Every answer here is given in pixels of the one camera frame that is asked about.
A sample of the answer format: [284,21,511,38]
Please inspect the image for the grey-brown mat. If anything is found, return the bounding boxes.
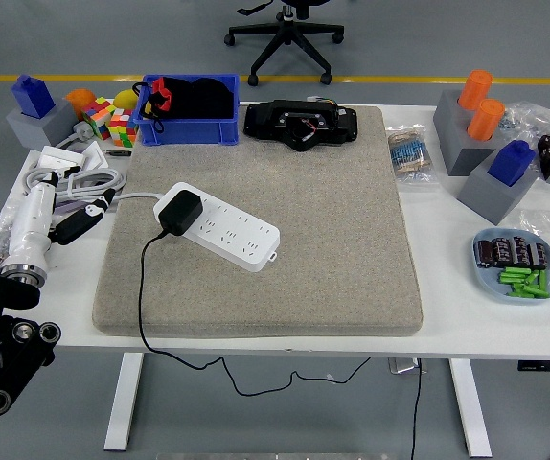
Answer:
[91,104,424,338]

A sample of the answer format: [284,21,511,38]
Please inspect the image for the flat clear plastic bag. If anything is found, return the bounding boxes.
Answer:
[518,209,550,237]

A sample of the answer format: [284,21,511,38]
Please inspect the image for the blue house-shaped block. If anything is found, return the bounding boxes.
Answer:
[10,74,56,120]
[487,139,537,187]

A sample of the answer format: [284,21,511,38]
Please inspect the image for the orange round fruit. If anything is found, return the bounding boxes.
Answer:
[63,88,98,121]

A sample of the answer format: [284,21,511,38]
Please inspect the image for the clear bag of metal nuts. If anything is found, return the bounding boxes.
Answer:
[0,198,25,258]

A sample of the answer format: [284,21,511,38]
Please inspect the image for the thin black plug cord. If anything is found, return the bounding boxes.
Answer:
[138,229,372,398]

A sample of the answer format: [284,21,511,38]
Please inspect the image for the black office chair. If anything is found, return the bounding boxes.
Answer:
[223,0,346,87]

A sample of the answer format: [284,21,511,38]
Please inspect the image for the black electronic module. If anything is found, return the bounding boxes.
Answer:
[243,99,358,153]

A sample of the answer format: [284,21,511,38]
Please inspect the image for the white table leg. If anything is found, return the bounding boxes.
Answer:
[103,353,145,452]
[448,358,493,459]

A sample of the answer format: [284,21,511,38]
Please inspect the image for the orange cylinder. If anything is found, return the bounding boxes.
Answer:
[457,69,493,111]
[466,98,505,142]

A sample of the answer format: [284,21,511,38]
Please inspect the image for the crumpled clear plastic bags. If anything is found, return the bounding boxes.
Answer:
[494,100,550,145]

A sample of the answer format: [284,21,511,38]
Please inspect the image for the black pouch with red trim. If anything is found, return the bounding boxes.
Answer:
[131,76,235,133]

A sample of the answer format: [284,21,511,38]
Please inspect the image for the small white box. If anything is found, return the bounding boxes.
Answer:
[36,146,87,172]

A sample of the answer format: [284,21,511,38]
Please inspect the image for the black plug adapter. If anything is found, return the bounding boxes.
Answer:
[158,190,204,237]

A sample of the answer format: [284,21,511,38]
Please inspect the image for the grey coiled power cable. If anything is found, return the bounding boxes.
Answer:
[24,133,165,208]

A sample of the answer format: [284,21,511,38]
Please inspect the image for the light blue plate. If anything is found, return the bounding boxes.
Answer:
[470,228,550,305]

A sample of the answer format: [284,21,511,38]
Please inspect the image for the grey wall plug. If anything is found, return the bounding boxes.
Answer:
[72,122,97,143]

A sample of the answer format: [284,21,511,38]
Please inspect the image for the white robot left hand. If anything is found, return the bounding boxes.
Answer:
[5,166,117,268]

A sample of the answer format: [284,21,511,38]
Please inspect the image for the metal bracket under table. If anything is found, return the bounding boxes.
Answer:
[387,356,427,375]

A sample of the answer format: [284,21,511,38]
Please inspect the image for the grey single-slot holder block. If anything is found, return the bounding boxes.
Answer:
[5,98,79,150]
[456,150,539,226]

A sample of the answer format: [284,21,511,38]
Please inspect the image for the hanging black cable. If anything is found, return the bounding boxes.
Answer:
[408,357,423,460]

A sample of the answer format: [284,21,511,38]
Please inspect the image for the clear bag of resistors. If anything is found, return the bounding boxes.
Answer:
[385,125,439,186]

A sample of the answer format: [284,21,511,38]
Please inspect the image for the white power strip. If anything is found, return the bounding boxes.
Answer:
[153,181,281,273]

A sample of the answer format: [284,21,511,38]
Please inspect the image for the blue plastic bin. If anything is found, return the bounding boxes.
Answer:
[131,73,241,147]

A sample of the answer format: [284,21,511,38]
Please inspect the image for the grey two-slot holder block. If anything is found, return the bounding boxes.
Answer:
[431,89,506,177]

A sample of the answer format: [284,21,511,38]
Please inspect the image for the colourful puzzle cube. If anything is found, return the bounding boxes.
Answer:
[80,97,116,141]
[106,108,139,148]

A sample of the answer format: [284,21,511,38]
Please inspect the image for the yellow round fruit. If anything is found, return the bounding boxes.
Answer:
[111,89,140,110]

